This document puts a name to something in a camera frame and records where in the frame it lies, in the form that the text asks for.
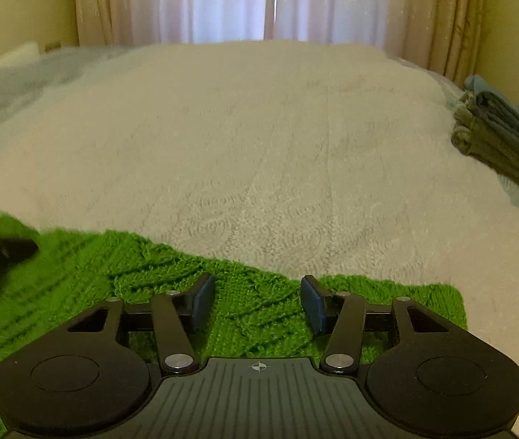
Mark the white padded headboard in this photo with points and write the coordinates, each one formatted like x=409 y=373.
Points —
x=24 y=54

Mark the grey patterned bedspread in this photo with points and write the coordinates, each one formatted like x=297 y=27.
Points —
x=295 y=158

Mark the pink curtain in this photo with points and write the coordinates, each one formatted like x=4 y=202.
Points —
x=440 y=35

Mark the green knitted vest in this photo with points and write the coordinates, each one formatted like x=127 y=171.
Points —
x=256 y=313

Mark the folded grey-green garment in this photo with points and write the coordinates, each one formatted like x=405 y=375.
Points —
x=479 y=137

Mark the wall socket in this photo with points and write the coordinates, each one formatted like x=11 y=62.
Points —
x=52 y=46

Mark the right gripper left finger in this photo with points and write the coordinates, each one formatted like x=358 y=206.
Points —
x=176 y=315

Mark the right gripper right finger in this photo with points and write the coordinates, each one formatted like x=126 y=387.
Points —
x=342 y=317

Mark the folded blue garment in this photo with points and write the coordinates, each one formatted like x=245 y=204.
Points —
x=492 y=103

